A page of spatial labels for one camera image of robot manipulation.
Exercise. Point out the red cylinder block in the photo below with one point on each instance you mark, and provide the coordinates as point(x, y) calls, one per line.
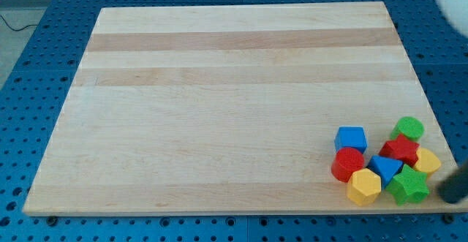
point(347, 160)

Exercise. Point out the green star block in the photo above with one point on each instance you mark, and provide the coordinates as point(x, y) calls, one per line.
point(408, 186)

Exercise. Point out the red star block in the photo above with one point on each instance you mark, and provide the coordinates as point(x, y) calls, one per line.
point(402, 149)

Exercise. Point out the yellow pentagon block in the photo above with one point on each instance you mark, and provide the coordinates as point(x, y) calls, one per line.
point(428, 162)

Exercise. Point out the green cylinder block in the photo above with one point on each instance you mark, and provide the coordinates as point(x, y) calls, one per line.
point(408, 126)

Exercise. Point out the light wooden board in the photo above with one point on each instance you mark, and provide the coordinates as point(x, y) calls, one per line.
point(230, 110)

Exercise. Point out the blue triangle block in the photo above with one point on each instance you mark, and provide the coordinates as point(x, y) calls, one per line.
point(386, 168)

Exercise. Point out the blue cube block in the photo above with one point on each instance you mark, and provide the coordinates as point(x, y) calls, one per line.
point(351, 136)

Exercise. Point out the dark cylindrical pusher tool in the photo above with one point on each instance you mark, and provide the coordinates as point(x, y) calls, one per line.
point(454, 188)

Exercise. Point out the yellow hexagon block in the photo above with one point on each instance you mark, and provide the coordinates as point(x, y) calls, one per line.
point(363, 187)

